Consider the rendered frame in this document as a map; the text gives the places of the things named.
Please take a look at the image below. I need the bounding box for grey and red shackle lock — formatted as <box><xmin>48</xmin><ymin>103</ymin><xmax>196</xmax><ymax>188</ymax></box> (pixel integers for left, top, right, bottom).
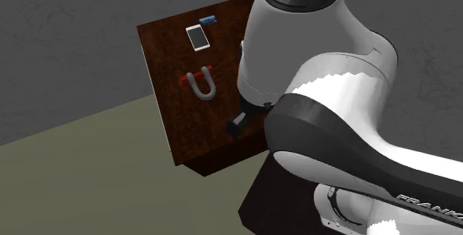
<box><xmin>177</xmin><ymin>65</ymin><xmax>217</xmax><ymax>102</ymax></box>

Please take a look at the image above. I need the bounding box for dark wooden table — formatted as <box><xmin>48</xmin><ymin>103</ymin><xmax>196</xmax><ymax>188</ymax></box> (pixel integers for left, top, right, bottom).
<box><xmin>136</xmin><ymin>0</ymin><xmax>272</xmax><ymax>178</ymax></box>

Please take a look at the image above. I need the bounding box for dark robot stand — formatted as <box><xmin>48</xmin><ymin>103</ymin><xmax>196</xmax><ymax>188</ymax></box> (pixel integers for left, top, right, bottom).
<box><xmin>237</xmin><ymin>150</ymin><xmax>349</xmax><ymax>235</ymax></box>

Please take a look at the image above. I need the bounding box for white smartphone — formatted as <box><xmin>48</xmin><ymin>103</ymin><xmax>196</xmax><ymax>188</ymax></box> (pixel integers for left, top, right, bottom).
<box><xmin>185</xmin><ymin>24</ymin><xmax>211</xmax><ymax>53</ymax></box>

